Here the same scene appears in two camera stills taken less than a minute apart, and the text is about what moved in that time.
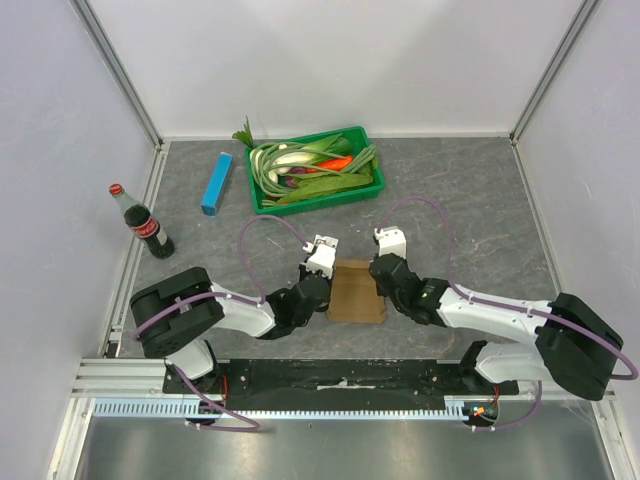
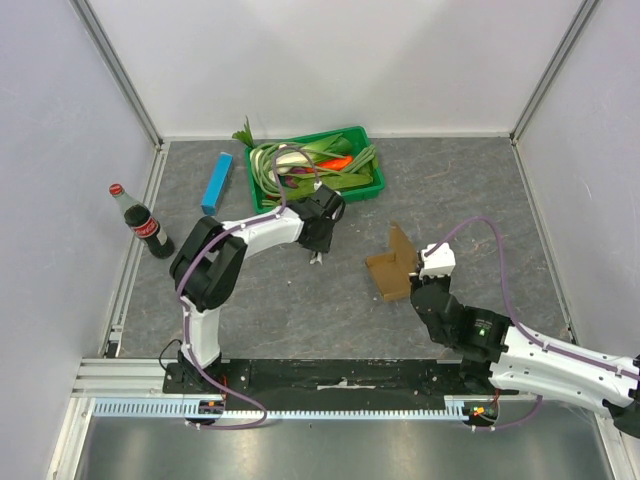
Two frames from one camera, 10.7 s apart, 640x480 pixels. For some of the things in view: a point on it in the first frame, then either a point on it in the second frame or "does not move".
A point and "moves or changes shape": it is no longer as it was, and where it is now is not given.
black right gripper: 382,273 to 420,288
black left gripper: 331,281 to 324,245
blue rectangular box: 217,182 does not move
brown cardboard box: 353,294 moves or changes shape
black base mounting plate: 384,384 does not move
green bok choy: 337,145 does not move
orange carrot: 337,164 does not move
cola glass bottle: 140,220 does not move
